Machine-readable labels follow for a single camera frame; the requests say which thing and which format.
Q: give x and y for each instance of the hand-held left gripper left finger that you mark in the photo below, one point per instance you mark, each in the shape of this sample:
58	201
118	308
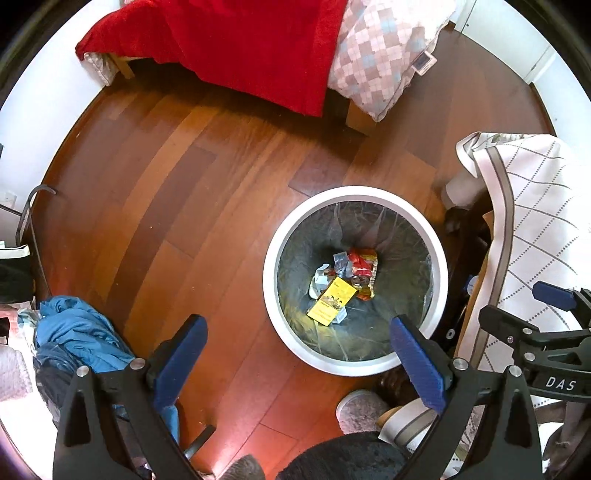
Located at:
182	355

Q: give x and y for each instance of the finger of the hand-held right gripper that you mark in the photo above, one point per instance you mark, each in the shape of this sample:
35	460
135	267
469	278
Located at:
554	293
508	325

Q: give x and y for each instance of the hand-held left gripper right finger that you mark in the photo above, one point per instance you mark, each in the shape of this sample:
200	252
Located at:
418	364

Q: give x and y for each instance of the yellow paper leaflet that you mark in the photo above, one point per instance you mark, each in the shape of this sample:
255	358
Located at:
332	302

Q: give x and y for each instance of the white round trash bin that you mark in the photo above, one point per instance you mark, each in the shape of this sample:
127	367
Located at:
286	332

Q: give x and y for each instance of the yellow red snack packet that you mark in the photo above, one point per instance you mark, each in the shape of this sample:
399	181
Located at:
364	267

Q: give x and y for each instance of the white packet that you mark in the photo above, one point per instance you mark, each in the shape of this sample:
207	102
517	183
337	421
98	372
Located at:
319	284

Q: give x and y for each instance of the fluffy slipper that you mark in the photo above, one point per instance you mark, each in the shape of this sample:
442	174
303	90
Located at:
362	410
244	468

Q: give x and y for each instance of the white patterned tablecloth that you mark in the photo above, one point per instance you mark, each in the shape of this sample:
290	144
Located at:
545	207

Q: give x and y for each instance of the blue garment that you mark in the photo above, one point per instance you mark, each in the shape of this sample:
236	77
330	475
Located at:
78	332

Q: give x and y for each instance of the silver crumpled wrapper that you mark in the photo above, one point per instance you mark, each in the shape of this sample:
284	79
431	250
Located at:
340	263

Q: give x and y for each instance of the pile of clothes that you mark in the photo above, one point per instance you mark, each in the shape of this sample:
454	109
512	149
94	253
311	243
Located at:
14	374

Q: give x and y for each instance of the black metal stand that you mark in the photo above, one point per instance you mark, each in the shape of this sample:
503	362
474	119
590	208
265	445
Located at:
27	217

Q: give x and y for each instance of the red blanket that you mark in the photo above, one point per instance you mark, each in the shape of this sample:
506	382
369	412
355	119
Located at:
231	46

